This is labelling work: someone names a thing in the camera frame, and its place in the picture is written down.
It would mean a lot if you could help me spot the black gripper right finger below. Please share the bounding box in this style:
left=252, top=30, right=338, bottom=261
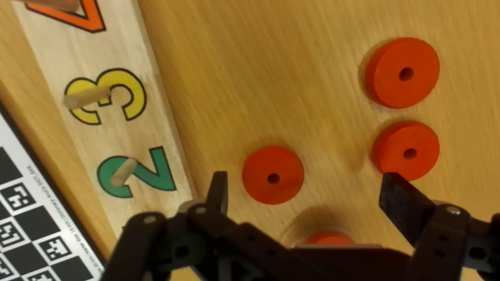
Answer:
left=377, top=170, right=500, bottom=281

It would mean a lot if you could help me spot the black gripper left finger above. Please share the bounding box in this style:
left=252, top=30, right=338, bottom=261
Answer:
left=102, top=170, right=302, bottom=281

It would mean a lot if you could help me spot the black white checkerboard calibration board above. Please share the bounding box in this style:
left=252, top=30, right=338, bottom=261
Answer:
left=0, top=111, right=107, bottom=281

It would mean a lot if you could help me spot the wooden number peg board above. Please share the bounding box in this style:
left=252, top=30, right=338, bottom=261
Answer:
left=9, top=0, right=196, bottom=256

